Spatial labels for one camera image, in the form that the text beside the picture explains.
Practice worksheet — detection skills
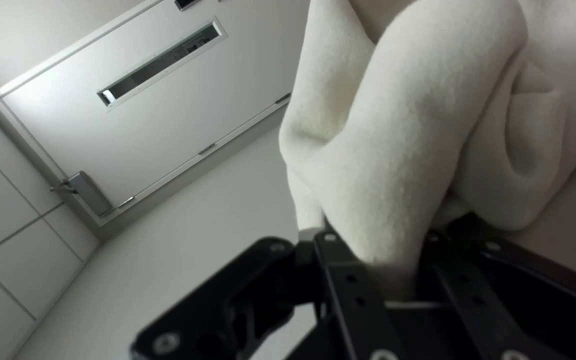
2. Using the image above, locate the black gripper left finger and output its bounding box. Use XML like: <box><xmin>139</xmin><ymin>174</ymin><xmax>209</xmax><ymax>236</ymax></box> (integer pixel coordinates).
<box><xmin>130</xmin><ymin>227</ymin><xmax>405</xmax><ymax>360</ymax></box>

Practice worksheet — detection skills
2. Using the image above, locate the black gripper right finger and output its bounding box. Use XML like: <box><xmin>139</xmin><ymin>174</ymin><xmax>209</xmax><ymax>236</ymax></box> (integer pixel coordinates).
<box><xmin>423</xmin><ymin>213</ymin><xmax>576</xmax><ymax>360</ymax></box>

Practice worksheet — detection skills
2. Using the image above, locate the white cloth towel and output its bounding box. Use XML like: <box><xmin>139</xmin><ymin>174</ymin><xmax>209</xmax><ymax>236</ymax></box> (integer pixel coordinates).
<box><xmin>276</xmin><ymin>0</ymin><xmax>576</xmax><ymax>289</ymax></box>

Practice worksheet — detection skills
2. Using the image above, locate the grey door closer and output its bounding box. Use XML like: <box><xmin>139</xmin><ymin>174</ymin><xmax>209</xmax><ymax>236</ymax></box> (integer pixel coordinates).
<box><xmin>51</xmin><ymin>169</ymin><xmax>113</xmax><ymax>218</ymax></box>

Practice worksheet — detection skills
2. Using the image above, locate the white drawer cabinet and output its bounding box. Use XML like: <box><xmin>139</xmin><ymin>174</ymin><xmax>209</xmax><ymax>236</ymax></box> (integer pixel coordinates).
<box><xmin>0</xmin><ymin>0</ymin><xmax>313</xmax><ymax>218</ymax></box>

